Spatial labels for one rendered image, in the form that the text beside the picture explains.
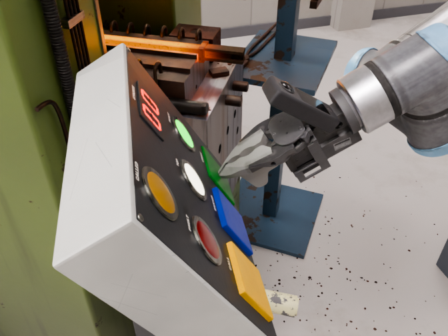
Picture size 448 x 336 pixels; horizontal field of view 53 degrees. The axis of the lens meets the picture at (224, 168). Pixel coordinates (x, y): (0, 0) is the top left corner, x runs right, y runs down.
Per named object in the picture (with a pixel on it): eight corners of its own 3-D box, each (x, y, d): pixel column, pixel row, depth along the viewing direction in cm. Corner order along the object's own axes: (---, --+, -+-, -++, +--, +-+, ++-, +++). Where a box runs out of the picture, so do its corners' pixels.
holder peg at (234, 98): (243, 103, 114) (243, 94, 113) (240, 109, 112) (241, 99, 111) (227, 101, 115) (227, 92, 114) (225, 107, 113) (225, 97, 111)
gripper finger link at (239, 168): (238, 206, 69) (291, 177, 67) (219, 183, 66) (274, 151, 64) (234, 193, 72) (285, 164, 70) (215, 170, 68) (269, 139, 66)
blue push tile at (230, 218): (242, 215, 66) (216, 185, 62) (254, 254, 60) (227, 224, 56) (231, 221, 66) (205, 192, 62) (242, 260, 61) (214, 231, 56)
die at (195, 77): (209, 69, 117) (209, 37, 111) (185, 109, 101) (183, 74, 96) (62, 52, 125) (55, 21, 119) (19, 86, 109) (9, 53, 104)
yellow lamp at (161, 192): (185, 197, 45) (182, 162, 43) (169, 229, 42) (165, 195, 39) (155, 191, 46) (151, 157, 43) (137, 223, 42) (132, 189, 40)
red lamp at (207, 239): (226, 241, 50) (227, 213, 48) (215, 273, 47) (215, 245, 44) (199, 235, 51) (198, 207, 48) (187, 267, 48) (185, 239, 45)
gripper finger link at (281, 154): (255, 179, 65) (309, 149, 63) (250, 173, 64) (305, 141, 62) (247, 159, 68) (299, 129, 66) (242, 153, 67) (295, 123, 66)
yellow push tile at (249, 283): (259, 269, 58) (231, 239, 54) (275, 320, 53) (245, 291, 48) (247, 276, 59) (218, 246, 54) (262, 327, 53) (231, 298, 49)
